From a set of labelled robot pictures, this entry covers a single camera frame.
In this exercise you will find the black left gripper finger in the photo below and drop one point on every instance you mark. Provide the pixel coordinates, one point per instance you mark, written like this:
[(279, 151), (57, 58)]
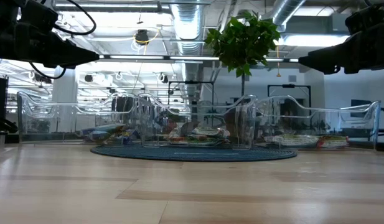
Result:
[(70, 56)]

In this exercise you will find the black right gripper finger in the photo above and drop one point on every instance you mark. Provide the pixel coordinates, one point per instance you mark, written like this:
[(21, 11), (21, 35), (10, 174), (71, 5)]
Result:
[(328, 59)]

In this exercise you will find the light blue granola bar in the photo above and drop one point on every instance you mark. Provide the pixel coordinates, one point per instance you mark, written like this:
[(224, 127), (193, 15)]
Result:
[(104, 128)]

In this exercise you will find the granola bar nutrition facts side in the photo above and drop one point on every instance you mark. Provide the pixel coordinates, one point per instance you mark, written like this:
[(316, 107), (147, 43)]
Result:
[(291, 140)]

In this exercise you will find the dark blue granola bar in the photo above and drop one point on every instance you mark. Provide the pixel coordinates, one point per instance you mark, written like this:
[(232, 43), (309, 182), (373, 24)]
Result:
[(129, 137)]

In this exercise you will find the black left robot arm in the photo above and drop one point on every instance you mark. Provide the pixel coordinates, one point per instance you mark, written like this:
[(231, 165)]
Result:
[(3, 11)]

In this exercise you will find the rectangular ceiling light panel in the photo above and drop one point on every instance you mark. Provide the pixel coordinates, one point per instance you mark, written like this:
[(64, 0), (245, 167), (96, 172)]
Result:
[(316, 40)]

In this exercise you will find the white building pillar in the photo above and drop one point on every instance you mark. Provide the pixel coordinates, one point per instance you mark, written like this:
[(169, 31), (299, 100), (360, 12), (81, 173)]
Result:
[(64, 99)]

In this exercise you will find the clear plastic bin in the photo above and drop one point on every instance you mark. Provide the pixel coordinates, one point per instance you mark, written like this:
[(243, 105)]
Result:
[(42, 107), (154, 107), (359, 124)]

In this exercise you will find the green leafy potted tree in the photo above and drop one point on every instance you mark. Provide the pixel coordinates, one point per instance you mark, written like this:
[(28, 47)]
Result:
[(241, 40)]

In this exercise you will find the long ceiling light bar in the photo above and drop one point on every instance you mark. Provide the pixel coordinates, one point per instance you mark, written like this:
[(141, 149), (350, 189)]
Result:
[(163, 58)]

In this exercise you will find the round blue woven mat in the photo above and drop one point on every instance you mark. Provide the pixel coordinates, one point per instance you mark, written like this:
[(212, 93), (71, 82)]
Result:
[(194, 154)]

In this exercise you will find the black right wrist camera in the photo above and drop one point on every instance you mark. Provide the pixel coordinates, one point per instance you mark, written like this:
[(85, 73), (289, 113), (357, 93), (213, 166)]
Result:
[(369, 17)]

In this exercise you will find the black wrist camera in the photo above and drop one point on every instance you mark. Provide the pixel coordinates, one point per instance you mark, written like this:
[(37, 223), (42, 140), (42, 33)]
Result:
[(39, 15), (369, 17)]

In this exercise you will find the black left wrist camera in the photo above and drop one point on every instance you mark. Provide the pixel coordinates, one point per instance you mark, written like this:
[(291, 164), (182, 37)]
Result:
[(39, 15)]

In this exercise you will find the black metal frame stand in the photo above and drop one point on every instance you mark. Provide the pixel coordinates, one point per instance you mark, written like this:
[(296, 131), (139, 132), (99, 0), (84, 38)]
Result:
[(288, 86)]

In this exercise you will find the dark wall screen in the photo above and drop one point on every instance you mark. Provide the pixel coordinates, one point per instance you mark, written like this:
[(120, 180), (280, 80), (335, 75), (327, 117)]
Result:
[(357, 107)]

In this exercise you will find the silver slanted ceiling duct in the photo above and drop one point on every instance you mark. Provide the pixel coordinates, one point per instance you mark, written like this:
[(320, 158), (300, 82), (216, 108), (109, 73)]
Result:
[(285, 11)]

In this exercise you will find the silver corrugated ceiling duct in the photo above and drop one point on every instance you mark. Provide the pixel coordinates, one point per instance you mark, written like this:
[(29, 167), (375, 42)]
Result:
[(189, 28)]

